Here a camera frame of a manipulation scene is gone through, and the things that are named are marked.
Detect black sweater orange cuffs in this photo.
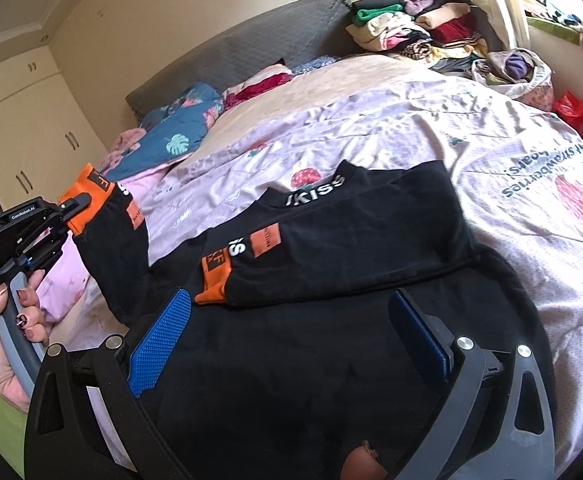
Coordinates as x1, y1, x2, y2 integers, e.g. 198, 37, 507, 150
74, 160, 555, 479

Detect right stack folded clothes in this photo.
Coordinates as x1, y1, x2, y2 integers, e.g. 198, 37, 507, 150
398, 0, 504, 77

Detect stack folded clothes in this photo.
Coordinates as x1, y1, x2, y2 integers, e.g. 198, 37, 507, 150
398, 0, 504, 77
346, 0, 431, 52

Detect left stack folded clothes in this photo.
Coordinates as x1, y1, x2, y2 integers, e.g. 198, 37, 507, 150
346, 0, 431, 52

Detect clothes on window sill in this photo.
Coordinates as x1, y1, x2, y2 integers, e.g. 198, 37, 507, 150
521, 0, 583, 55

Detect cream wardrobe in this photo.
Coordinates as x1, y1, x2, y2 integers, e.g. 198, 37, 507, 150
0, 47, 107, 208

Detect pink blanket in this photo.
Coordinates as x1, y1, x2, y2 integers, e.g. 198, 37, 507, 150
37, 167, 168, 325

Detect teal floral leaf quilt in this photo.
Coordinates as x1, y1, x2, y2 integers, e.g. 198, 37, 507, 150
100, 82, 224, 181

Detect pink strawberry print duvet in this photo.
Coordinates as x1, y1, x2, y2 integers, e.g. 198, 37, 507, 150
139, 76, 583, 479

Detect beige blanket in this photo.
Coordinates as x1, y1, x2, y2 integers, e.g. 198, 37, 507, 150
184, 54, 442, 167

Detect red and cream pillow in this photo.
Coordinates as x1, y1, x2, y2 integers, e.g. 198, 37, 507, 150
223, 64, 293, 110

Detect red plastic bag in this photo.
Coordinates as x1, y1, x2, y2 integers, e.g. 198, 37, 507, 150
552, 91, 583, 139

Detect bag with purple cloth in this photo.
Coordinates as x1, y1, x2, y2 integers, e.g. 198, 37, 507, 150
470, 48, 555, 112

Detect grey quilted headboard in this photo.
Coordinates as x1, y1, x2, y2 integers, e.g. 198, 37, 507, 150
125, 0, 359, 119

